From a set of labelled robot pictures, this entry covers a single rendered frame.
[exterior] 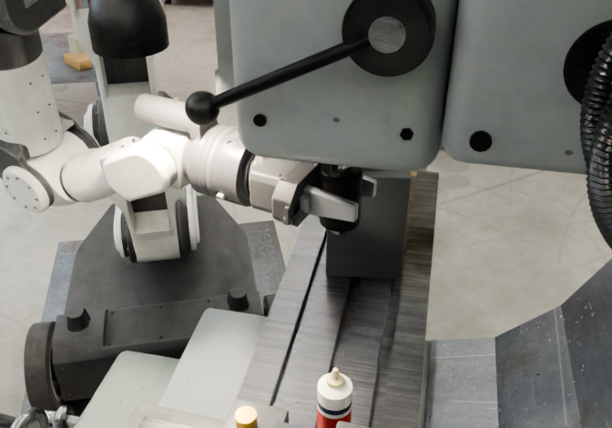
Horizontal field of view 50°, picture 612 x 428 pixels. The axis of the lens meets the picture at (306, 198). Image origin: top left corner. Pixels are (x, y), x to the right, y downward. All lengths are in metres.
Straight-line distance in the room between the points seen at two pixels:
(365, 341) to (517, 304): 1.64
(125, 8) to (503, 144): 0.35
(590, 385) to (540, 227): 2.13
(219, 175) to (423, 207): 0.57
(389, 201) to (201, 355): 0.37
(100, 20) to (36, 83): 0.32
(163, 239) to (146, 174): 0.78
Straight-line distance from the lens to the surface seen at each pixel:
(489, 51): 0.52
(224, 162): 0.74
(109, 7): 0.63
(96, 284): 1.71
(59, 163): 1.00
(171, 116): 0.78
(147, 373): 1.20
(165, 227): 1.54
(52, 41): 4.28
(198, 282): 1.65
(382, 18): 0.50
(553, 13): 0.51
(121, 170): 0.82
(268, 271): 1.93
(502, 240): 2.85
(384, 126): 0.57
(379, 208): 0.97
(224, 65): 0.67
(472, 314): 2.46
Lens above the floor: 1.61
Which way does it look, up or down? 33 degrees down
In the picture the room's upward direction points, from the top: straight up
